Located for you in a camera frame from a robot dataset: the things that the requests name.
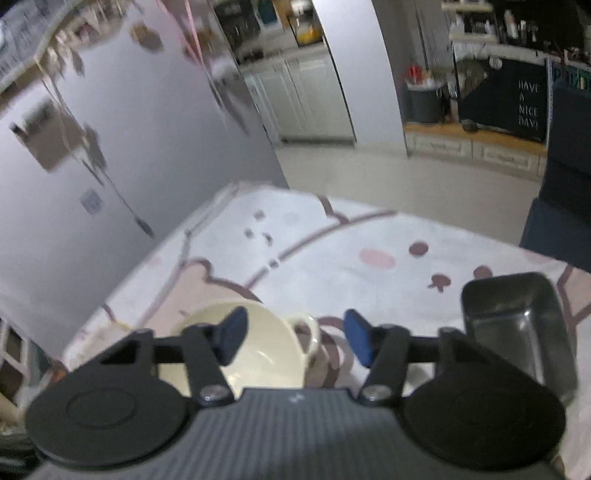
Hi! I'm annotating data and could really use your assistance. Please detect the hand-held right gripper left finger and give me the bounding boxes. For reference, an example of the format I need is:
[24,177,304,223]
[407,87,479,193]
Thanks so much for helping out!
[92,307,250,407]

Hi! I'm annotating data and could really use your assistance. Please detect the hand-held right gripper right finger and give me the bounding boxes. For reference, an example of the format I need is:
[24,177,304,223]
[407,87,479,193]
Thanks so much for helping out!
[344,308,504,407]

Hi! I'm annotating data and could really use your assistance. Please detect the cream bowl with handle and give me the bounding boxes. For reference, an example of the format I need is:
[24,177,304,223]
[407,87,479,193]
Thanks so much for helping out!
[172,302,321,400]

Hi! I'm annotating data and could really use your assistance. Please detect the large square steel tray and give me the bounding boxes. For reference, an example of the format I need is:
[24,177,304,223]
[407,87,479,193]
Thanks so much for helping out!
[461,272,580,406]

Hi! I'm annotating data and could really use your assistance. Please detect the low wooden-top drawer cabinet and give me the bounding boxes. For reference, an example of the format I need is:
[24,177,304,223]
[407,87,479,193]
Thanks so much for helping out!
[404,121,548,177]

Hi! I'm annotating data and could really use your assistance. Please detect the grey trash bin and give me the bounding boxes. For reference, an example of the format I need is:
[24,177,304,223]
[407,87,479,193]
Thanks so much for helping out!
[405,78,445,124]

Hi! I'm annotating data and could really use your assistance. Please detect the white kitchen cabinets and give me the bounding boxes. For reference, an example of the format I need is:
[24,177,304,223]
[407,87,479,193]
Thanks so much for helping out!
[242,46,356,143]

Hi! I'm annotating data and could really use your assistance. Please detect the dark blue chair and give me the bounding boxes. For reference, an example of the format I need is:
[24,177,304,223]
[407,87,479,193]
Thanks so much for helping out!
[519,78,591,273]

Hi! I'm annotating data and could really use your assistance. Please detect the black printed cloth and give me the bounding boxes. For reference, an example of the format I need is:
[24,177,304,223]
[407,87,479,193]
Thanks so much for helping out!
[458,56,549,143]

